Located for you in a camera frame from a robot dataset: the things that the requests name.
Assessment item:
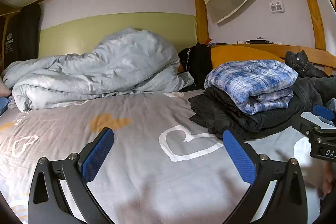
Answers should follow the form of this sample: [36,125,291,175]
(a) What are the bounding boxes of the black down jacket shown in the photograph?
[188,86,313,141]

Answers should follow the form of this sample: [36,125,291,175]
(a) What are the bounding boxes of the white sock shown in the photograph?
[293,136,326,185]

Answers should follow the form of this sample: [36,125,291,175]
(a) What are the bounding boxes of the blue pillow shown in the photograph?
[0,97,12,115]

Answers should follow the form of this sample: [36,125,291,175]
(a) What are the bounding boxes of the wooden bed frame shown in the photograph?
[0,0,336,76]

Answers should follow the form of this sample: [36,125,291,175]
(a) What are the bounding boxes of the grey heart print bed sheet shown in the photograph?
[0,90,326,224]

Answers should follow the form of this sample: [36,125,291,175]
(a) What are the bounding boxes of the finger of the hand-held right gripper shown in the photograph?
[314,105,336,121]
[298,114,319,136]

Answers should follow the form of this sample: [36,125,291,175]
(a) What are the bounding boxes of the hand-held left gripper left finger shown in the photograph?
[28,127,114,224]

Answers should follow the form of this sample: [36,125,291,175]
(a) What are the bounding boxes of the black bag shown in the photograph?
[178,42,213,89]

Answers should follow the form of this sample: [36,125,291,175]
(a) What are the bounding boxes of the beige pillow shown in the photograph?
[0,77,12,97]

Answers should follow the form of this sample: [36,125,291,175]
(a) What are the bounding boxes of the yellow cushion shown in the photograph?
[210,45,285,71]

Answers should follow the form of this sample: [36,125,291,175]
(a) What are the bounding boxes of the dark jeans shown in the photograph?
[285,50,336,111]

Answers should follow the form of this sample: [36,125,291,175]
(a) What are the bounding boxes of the light grey duvet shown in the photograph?
[2,28,195,112]

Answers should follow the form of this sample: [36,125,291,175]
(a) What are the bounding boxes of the person's right hand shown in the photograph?
[322,161,336,195]

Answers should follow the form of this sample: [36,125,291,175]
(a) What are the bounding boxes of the blue plaid shirt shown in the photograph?
[204,59,299,115]

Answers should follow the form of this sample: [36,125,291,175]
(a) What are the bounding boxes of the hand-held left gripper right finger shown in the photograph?
[223,130,308,224]

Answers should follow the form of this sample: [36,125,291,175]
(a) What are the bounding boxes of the white wall power strip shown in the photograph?
[268,0,286,14]

